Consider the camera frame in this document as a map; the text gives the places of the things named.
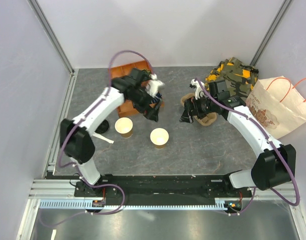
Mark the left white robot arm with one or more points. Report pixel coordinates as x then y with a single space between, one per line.
75 134

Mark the camouflage folded garment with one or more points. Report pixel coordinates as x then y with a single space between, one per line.
240 78

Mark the orange compartment tray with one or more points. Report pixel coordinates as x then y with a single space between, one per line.
125 110

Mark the aluminium frame post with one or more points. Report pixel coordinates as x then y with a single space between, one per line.
271 31
39 13

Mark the slotted cable duct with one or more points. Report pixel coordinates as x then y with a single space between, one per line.
84 204

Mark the blue striped rolled sock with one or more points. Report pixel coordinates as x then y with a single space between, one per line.
157 98

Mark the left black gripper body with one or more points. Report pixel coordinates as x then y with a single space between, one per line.
141 102

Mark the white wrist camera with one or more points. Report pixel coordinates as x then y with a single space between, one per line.
153 85
199 92

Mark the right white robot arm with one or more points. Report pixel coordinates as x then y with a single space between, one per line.
275 162

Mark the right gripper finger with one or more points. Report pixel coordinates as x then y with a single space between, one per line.
189 108
190 118

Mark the left aluminium frame post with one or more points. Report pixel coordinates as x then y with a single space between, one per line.
39 13

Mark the right aluminium frame post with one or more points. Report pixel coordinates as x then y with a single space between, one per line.
271 31

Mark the white wrapped straw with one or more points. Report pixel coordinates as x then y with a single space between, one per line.
101 137

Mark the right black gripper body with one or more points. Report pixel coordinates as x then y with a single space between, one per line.
203 106

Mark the brown paper cup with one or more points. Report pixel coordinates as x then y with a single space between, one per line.
124 126
159 137

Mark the green rolled sock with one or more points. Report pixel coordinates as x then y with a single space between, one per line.
146 74

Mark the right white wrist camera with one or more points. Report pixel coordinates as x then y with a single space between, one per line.
199 92

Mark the cardboard cup carrier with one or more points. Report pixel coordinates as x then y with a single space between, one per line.
208 120

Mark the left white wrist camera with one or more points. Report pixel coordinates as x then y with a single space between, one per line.
153 85

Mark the white paper takeout bag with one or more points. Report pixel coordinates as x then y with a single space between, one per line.
277 105

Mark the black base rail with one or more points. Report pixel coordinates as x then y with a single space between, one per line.
162 189

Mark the black plastic cup lid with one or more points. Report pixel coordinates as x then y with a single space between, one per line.
103 127

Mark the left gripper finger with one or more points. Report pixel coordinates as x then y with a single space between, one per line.
149 113
157 108

